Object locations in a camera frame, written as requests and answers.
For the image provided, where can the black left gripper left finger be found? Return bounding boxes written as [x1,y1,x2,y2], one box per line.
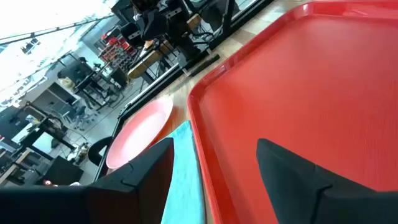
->
[0,138,175,224]

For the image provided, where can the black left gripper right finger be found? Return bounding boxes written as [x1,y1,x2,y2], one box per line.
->
[256,138,398,224]

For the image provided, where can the teal cloth napkin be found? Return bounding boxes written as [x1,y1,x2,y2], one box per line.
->
[160,120,206,224]

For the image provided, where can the coral pink plate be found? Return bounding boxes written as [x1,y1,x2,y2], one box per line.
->
[106,96,174,170]

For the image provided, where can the red plastic tray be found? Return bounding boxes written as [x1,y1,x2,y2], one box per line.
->
[187,0,398,224]

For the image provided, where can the black computer tower with lights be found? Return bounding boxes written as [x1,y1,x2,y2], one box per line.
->
[37,155,84,187]

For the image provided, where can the person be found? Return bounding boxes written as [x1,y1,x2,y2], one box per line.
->
[57,70,75,91]

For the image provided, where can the wooden workbench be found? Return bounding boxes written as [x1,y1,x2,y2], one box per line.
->
[127,40,175,80]

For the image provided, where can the shelf with red bins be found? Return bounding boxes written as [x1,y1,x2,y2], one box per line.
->
[99,34,131,69]

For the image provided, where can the black loop bracket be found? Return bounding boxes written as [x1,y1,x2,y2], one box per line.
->
[88,136,113,167]

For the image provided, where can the black aluminium table frame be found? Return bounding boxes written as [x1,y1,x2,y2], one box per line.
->
[93,0,274,183]

